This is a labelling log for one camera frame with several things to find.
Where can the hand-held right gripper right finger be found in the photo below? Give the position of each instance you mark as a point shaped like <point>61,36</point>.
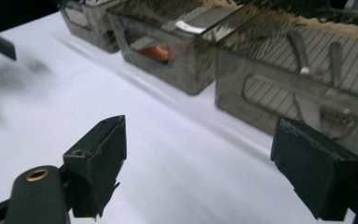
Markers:
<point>317,171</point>

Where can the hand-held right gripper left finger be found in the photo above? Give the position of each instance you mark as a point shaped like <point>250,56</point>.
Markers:
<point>96,168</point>

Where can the white ceramic spoon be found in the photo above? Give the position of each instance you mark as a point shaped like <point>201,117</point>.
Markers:
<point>189,27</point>

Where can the steel table knife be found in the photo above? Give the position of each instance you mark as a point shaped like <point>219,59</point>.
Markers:
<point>300,49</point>

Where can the smoky clear plastic bin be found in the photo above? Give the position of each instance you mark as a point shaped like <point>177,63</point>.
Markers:
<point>180,74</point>
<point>90,34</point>
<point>230,93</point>

